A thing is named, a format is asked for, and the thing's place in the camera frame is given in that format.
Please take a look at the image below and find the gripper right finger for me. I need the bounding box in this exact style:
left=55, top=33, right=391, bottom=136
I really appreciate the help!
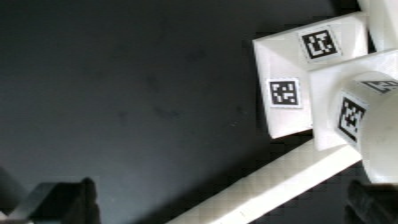
left=343, top=181, right=398, bottom=224

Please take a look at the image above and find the white U-shaped frame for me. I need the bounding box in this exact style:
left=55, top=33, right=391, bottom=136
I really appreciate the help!
left=167, top=0, right=398, bottom=224

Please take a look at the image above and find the white lamp base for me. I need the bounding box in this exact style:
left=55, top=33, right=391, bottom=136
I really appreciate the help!
left=252, top=12, right=398, bottom=150

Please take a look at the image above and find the white lamp bulb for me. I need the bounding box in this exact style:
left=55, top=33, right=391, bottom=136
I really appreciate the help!
left=336, top=71, right=398, bottom=185

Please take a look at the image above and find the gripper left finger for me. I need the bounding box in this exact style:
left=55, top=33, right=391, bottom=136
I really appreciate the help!
left=0, top=178, right=100, bottom=224

